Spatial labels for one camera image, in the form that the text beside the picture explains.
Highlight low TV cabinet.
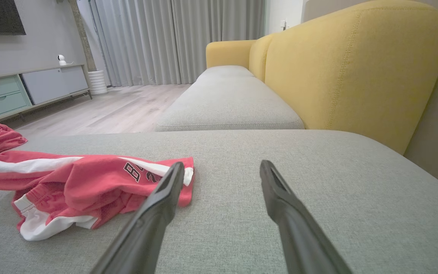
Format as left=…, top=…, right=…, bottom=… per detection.
left=0, top=63, right=92, bottom=122

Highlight light grey cabinet door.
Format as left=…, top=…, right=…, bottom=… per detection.
left=21, top=65, right=89, bottom=105

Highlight red shorts with white trim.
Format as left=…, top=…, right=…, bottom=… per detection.
left=0, top=150, right=195, bottom=241

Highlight white ribbed planter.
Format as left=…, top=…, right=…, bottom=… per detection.
left=88, top=70, right=108, bottom=95

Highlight yellow sofa armrest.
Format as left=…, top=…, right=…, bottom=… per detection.
left=206, top=40, right=257, bottom=69

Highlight brown tree trunk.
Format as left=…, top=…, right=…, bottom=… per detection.
left=68, top=0, right=97, bottom=72

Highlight grey pleated curtain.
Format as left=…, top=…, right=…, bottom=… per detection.
left=78, top=0, right=266, bottom=88

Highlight grey sofa seat cushion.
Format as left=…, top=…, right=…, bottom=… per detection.
left=154, top=65, right=305, bottom=132

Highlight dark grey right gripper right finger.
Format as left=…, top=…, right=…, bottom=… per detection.
left=260, top=160, right=352, bottom=274

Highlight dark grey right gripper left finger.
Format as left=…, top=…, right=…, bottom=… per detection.
left=90, top=162, right=186, bottom=274

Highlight yellow sofa backrest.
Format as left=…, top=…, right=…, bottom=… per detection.
left=249, top=0, right=438, bottom=155

